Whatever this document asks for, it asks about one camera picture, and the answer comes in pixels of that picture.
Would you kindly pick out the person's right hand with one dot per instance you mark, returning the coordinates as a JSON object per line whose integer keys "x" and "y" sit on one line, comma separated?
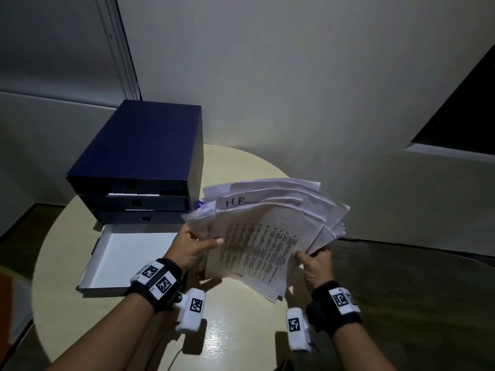
{"x": 319, "y": 270}

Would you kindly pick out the person's left hand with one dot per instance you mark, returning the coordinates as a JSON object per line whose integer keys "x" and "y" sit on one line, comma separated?
{"x": 187, "y": 253}

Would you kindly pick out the person's right thumb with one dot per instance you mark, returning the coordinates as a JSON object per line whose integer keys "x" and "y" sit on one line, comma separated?
{"x": 305, "y": 259}

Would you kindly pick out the person's left thumb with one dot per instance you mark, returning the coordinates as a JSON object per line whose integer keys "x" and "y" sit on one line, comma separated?
{"x": 209, "y": 244}

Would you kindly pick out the stack of white printed papers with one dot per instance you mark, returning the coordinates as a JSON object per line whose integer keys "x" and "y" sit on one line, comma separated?
{"x": 263, "y": 235}

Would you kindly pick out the person's left forearm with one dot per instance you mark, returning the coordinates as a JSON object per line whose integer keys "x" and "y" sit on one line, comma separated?
{"x": 116, "y": 340}

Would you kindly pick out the person's right forearm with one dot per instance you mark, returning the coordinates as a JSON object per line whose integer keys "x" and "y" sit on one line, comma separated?
{"x": 359, "y": 351}

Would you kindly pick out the black right wristband with markers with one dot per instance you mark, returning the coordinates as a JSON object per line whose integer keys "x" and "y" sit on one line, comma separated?
{"x": 336, "y": 305}

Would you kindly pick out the black wristband with markers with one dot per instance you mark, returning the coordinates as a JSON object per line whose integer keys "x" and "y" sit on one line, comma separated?
{"x": 336, "y": 305}
{"x": 156, "y": 283}

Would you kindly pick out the black left wristband with markers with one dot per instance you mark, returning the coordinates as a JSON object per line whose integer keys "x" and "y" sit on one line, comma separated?
{"x": 156, "y": 283}

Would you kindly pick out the navy drawer with white inside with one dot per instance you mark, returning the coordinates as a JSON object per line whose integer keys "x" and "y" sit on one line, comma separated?
{"x": 127, "y": 254}

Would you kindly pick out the navy blue drawer cabinet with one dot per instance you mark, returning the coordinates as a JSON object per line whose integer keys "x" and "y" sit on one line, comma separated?
{"x": 143, "y": 142}

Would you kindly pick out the dark window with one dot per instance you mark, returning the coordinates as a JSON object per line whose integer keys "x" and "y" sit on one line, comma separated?
{"x": 464, "y": 119}

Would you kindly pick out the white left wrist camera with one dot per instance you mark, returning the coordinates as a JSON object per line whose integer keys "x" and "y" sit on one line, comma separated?
{"x": 192, "y": 311}

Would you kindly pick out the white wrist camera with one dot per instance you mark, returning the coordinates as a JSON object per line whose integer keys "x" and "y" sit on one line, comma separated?
{"x": 297, "y": 330}
{"x": 192, "y": 311}

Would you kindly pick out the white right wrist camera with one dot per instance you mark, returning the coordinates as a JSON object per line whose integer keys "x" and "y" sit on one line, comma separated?
{"x": 297, "y": 330}

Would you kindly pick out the grey metal frame strip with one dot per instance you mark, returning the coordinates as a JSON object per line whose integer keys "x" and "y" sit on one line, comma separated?
{"x": 118, "y": 46}

